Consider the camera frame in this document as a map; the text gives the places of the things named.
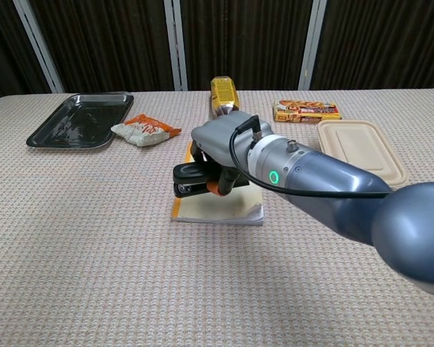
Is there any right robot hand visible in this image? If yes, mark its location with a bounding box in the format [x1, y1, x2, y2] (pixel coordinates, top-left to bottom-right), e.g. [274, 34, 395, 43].
[190, 111, 274, 198]

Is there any small black device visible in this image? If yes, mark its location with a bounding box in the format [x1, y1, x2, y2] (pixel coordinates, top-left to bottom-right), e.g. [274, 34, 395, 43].
[172, 163, 250, 199]

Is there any cream notebook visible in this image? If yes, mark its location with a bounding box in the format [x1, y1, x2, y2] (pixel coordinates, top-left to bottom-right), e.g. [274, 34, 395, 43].
[170, 140, 265, 227]

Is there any yellow labelled tea bottle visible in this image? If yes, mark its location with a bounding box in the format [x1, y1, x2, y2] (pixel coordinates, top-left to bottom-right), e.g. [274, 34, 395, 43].
[210, 75, 242, 119]

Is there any orange white snack packet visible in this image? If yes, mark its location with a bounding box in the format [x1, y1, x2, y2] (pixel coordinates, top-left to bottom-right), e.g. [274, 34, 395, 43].
[110, 113, 183, 147]

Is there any yellow curry box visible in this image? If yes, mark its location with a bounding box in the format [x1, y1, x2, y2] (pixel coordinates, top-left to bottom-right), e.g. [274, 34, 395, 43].
[273, 99, 343, 123]

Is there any beige lidded food container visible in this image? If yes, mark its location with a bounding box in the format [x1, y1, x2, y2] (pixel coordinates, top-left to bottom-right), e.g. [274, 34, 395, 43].
[315, 119, 409, 191]

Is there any dark metal tray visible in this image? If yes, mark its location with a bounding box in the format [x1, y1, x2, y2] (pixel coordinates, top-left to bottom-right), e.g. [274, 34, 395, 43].
[25, 92, 135, 149]

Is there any pink woven tablecloth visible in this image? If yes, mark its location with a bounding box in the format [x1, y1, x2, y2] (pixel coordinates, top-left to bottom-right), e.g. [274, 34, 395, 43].
[0, 88, 434, 347]

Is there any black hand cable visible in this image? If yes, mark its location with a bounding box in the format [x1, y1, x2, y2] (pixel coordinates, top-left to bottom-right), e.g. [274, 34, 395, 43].
[229, 115, 393, 199]

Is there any grey partition post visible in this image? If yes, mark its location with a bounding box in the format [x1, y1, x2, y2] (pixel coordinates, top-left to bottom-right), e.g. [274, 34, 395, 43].
[13, 0, 65, 93]
[297, 0, 328, 90]
[163, 0, 188, 91]

